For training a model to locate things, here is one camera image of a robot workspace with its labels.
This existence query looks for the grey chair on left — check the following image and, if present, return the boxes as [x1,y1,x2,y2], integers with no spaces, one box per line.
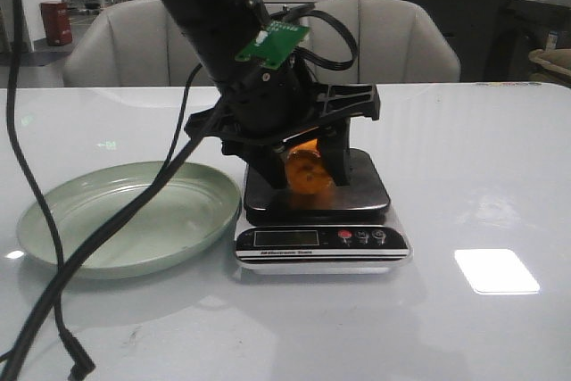
[62,0,199,87]

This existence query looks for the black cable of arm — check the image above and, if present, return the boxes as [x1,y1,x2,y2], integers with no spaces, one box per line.
[0,0,204,381]

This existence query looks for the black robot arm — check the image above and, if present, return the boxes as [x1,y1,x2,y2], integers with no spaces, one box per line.
[161,0,380,188]

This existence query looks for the red bin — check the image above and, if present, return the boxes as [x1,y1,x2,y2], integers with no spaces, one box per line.
[40,1,73,46]

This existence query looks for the light green plate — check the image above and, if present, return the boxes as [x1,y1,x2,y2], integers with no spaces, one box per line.
[16,161,242,280]

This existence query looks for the orange corn cob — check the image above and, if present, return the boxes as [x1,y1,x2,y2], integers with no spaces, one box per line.
[285,139,333,195]

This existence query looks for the grey chair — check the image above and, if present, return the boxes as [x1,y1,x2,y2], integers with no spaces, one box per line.
[311,0,460,85]
[62,0,199,87]

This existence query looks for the grey chair on right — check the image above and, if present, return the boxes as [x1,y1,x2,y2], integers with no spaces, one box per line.
[311,0,460,85]

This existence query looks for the black electronic kitchen scale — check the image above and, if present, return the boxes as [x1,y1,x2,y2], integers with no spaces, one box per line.
[234,149,412,275]

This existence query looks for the beige cushion at right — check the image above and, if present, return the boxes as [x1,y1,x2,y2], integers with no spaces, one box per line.
[528,48,571,87]

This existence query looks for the dark side table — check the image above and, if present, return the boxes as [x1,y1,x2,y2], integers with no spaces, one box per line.
[484,0,570,81]

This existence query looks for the green circuit board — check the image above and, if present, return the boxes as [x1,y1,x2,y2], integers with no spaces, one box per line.
[235,21,310,70]

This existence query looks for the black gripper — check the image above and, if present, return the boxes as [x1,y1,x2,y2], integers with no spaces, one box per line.
[184,56,380,189]

